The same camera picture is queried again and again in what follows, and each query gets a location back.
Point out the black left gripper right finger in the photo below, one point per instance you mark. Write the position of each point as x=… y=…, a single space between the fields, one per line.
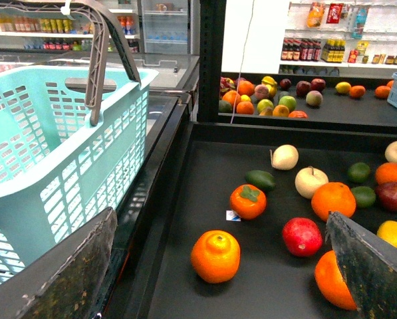
x=368 y=265

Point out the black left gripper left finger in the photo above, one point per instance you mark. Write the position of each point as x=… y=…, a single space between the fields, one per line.
x=72 y=290

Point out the yellow lemon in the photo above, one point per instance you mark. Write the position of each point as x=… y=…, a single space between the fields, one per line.
x=388 y=232

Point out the light blue plastic basket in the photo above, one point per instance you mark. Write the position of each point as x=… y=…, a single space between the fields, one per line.
x=57 y=171

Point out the grey basket handle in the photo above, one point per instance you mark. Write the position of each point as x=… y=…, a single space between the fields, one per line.
x=106 y=27

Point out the red apple on shelf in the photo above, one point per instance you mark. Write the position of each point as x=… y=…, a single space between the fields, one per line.
x=387 y=195

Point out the orange near right finger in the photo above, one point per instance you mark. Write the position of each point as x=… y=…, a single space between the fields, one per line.
x=331 y=283

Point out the green lime lower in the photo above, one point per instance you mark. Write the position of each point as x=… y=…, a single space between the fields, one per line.
x=364 y=196

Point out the green lime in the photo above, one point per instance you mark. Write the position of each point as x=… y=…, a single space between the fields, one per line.
x=364 y=196
x=358 y=172

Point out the red pomegranate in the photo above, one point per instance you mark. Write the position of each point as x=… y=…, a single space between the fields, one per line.
x=302 y=237

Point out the large round orange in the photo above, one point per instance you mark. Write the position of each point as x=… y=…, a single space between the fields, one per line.
x=331 y=197

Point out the small orange back right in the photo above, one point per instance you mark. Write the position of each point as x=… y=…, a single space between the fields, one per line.
x=386 y=173

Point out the green lime upper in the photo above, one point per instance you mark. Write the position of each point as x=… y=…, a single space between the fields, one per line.
x=358 y=172

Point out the white pear centre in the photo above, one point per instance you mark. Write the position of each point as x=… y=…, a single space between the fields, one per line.
x=308 y=180

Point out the orange persimmon green calyx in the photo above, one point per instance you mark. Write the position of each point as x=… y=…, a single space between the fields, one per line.
x=248 y=202

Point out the knobby orange mandarin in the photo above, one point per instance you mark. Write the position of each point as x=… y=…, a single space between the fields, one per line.
x=216 y=256

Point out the dark green avocado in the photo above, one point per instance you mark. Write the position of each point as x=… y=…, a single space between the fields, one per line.
x=263 y=180

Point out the white pear left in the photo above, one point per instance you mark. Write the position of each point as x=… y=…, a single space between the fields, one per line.
x=284 y=157

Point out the white blue label tag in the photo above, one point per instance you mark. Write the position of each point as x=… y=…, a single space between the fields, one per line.
x=231 y=215

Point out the glass top freezer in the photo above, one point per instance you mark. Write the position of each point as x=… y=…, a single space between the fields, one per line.
x=175 y=84

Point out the white zip tie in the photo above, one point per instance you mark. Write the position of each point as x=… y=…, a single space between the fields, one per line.
x=66 y=9

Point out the black shelf upright post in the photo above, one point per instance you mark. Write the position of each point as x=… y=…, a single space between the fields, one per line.
x=212 y=22

